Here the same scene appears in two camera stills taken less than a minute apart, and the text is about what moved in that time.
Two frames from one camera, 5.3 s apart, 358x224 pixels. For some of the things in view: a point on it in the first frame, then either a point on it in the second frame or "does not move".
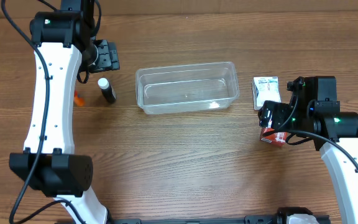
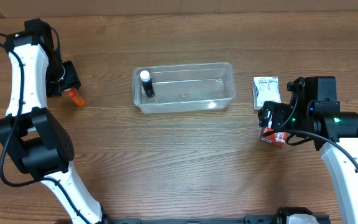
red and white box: (277, 137) does not move
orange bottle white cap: (78, 101) does not move
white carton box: (265, 89) does not move
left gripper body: (106, 56) to (70, 79)
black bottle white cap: (107, 90) to (145, 78)
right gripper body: (268, 116) does not move
